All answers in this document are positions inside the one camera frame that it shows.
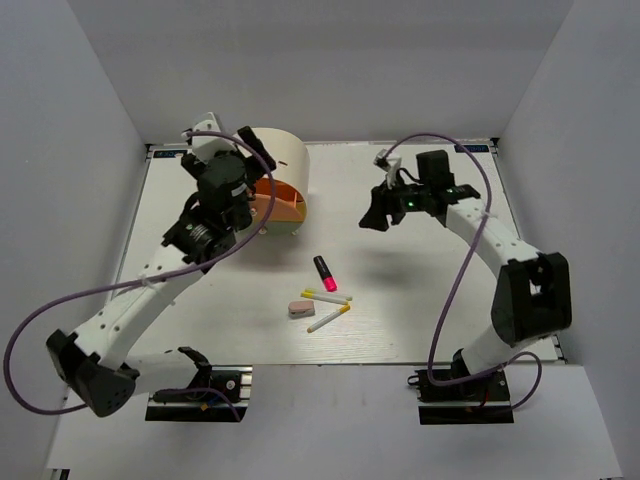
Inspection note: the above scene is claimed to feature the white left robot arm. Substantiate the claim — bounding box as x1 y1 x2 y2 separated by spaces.
46 126 277 417

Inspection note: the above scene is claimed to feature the orange top drawer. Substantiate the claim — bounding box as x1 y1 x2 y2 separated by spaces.
250 177 307 225

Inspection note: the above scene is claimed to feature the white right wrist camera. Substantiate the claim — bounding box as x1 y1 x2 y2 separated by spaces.
374 149 402 189

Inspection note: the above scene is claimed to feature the white marker yellow cap upper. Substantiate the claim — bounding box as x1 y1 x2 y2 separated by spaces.
300 289 353 305

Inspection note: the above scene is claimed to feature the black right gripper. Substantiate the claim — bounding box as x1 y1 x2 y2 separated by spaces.
359 172 431 232

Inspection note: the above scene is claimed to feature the pink correction tape dispenser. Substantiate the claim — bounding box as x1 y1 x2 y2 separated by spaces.
288 300 315 318

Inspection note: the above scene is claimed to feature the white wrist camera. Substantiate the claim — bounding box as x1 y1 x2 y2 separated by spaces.
374 149 402 189
181 112 235 163

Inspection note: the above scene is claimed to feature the cream cylindrical drawer organizer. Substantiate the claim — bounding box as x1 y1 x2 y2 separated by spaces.
253 127 310 204

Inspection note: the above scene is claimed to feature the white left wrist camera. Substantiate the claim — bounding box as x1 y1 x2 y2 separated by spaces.
181 112 235 163

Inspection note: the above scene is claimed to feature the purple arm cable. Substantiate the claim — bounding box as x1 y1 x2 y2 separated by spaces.
384 132 544 412
3 130 277 422

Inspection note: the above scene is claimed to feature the white marker yellow cap lower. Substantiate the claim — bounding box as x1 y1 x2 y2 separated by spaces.
307 304 351 334

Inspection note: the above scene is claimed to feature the white marker yellow cap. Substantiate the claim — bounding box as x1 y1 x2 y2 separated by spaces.
300 289 353 305
307 304 351 334

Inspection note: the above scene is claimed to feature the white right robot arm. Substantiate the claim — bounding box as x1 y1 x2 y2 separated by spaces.
181 143 572 399

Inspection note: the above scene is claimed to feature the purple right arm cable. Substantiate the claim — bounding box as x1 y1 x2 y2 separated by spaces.
384 132 544 412

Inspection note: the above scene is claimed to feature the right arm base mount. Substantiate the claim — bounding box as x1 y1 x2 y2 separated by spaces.
407 369 514 426

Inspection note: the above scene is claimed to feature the pink cap black highlighter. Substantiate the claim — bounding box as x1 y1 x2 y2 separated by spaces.
313 255 338 292

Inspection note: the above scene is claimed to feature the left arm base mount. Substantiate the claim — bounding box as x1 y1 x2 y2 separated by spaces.
145 366 253 423

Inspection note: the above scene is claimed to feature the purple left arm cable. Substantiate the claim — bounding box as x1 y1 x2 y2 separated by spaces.
3 130 277 422

